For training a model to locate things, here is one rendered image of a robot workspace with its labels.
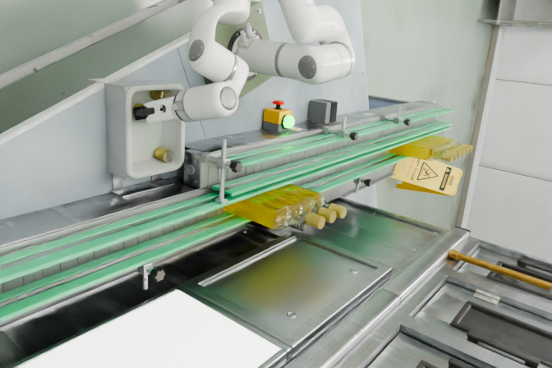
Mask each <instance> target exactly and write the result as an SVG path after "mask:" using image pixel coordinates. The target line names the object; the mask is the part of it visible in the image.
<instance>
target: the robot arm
mask: <svg viewBox="0 0 552 368"><path fill-rule="evenodd" d="M211 1H212V2H213V6H212V7H210V8H208V9H207V10H205V11H204V12H203V13H202V14H200V16H199V17H198V18H197V20H196V21H195V23H194V25H193V26H192V28H191V33H190V38H189V44H188V50H187V58H188V62H189V64H190V66H191V68H192V69H193V70H194V71H196V72H197V73H199V74H201V75H202V76H204V77H206V78H207V79H209V80H211V81H213V83H212V84H208V85H201V86H196V87H191V88H187V89H184V90H179V91H178V92H177V93H176V95H175V96H173V97H169V98H165V99H159V100H155V101H152V102H148V103H145V105H144V106H140V107H135V108H133V110H134V116H135V119H136V120H142V119H146V121H147V122H148V123H155V122H166V121H172V120H178V119H181V120H182V121H184V122H196V121H202V120H209V119H215V118H221V117H229V116H231V115H233V114H234V113H235V112H236V110H237V106H238V97H239V95H240V93H241V91H242V88H243V86H244V84H245V83H246V79H247V77H248V76H252V75H254V74H255V73H260V74H265V75H270V76H278V77H284V78H289V79H293V80H297V81H301V82H304V83H307V84H310V85H318V84H323V83H326V82H330V81H334V80H337V79H341V78H343V77H346V76H348V75H350V74H351V73H352V71H353V70H354V67H355V65H356V57H355V53H354V50H353V47H352V43H351V40H350V39H349V36H348V33H347V30H346V27H345V25H344V22H343V19H342V17H341V16H340V14H339V13H338V11H337V10H336V9H335V8H333V7H331V6H330V5H324V4H321V5H315V3H314V0H278V2H279V4H280V7H281V9H282V12H283V15H284V18H285V21H286V22H287V27H288V29H289V31H290V34H291V36H292V38H293V39H294V40H295V41H296V42H298V43H299V44H297V43H290V42H280V41H273V40H265V39H260V38H259V35H255V34H254V32H252V29H251V24H250V23H249V22H247V23H245V24H244V26H245V31H246V33H245V31H244V30H242V31H241V32H240V34H241V35H240V36H238V38H237V39H236V41H235V42H234V45H233V46H232V51H231V52H230V51H229V50H228V49H226V48H225V47H223V46H222V45H220V44H218V43H217V42H215V41H214V36H215V29H216V25H217V23H218V24H223V25H238V24H241V23H242V22H244V21H246V20H247V18H248V16H249V14H250V6H251V0H211ZM316 42H319V43H320V45H318V46H309V45H304V44H309V43H316ZM147 114H149V115H148V116H147Z"/></svg>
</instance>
